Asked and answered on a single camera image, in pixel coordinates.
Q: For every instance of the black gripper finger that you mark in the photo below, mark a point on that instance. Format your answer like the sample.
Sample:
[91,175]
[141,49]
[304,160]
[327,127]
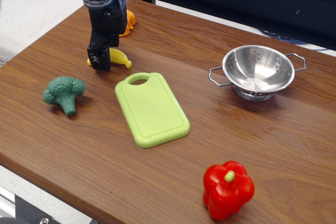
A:
[98,52]
[113,41]

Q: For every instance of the orange toy pumpkin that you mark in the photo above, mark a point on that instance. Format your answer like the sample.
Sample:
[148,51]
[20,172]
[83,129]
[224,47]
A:
[131,21]

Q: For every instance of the light green cutting board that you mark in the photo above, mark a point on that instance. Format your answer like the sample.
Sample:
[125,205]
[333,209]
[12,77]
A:
[151,110]

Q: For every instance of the yellow toy banana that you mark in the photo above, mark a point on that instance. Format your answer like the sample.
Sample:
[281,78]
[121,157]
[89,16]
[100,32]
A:
[117,56]

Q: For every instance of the steel colander with handles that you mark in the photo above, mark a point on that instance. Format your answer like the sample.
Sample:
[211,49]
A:
[257,72]

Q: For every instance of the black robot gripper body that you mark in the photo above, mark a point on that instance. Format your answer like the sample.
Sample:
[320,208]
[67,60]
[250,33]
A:
[107,17]

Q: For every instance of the green toy broccoli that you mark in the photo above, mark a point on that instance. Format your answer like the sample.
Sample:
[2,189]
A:
[63,91]

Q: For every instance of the black metal bracket with screw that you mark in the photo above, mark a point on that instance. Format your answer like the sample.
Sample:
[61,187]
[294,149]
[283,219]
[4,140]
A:
[59,213]

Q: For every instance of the red toy bell pepper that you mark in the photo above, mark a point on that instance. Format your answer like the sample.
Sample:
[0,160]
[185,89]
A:
[227,188]

